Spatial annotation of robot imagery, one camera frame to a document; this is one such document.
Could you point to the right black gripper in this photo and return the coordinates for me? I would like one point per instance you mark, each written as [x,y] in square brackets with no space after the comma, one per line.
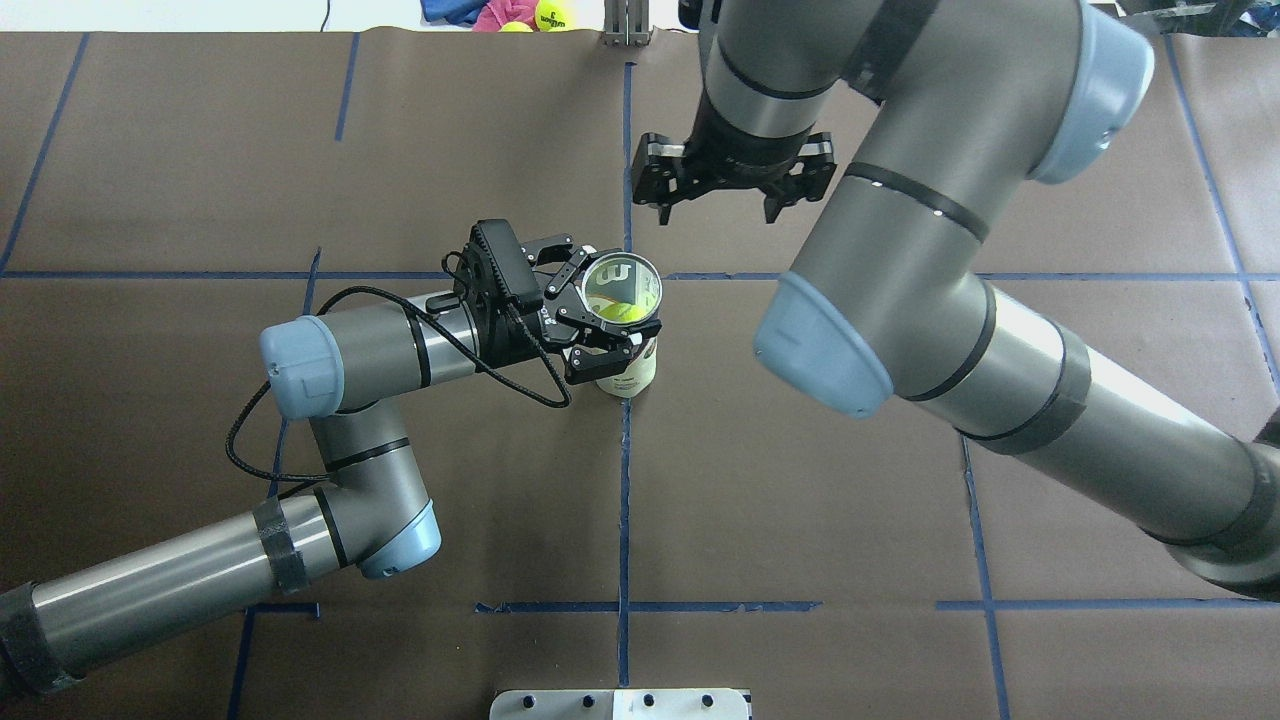
[738,160]

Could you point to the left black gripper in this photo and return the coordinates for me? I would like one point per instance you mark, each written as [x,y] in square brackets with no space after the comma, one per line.
[518,335]

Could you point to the tennis ball table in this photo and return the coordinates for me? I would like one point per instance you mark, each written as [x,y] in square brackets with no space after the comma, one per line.
[619,313]

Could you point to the clear tennis ball can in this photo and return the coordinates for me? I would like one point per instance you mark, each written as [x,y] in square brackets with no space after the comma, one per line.
[624,289]

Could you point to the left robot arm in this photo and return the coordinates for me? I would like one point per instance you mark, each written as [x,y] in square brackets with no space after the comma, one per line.
[325,428]

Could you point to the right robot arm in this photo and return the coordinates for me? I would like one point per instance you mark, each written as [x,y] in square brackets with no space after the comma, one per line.
[916,121]

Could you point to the pink cloth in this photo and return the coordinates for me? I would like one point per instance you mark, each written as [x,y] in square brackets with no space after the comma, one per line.
[496,13]

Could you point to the blue cloth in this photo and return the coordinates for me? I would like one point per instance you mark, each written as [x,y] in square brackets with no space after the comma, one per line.
[452,12]

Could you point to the aluminium frame post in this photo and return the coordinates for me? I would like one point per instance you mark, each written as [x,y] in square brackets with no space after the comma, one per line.
[626,23]

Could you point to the white camera mast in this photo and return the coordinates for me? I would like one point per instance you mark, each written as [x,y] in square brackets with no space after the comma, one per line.
[623,703]

